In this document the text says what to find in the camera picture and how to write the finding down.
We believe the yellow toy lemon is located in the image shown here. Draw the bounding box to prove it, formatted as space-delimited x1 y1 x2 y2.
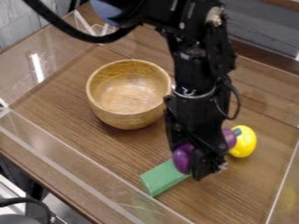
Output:
229 125 258 158

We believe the brown wooden bowl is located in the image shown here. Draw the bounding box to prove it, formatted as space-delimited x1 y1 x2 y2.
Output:
86 59 173 130

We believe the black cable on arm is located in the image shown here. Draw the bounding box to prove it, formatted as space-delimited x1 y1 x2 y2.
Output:
22 0 142 45

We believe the black device with cable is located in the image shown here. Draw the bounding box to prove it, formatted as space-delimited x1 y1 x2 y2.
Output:
0 197 58 224

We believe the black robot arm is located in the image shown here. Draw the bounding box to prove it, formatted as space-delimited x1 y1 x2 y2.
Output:
22 0 239 180

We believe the clear acrylic corner bracket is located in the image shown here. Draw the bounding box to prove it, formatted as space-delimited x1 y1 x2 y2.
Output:
74 10 118 36

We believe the clear acrylic tray wall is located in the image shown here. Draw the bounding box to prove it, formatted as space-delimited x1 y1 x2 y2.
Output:
0 107 193 224

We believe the green rectangular block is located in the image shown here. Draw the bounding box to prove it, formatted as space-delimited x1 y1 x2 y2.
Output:
141 160 190 197

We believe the purple toy eggplant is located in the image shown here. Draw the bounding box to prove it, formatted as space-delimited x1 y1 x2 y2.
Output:
173 129 237 175

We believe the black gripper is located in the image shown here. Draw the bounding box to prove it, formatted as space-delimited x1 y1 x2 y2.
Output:
163 87 235 182

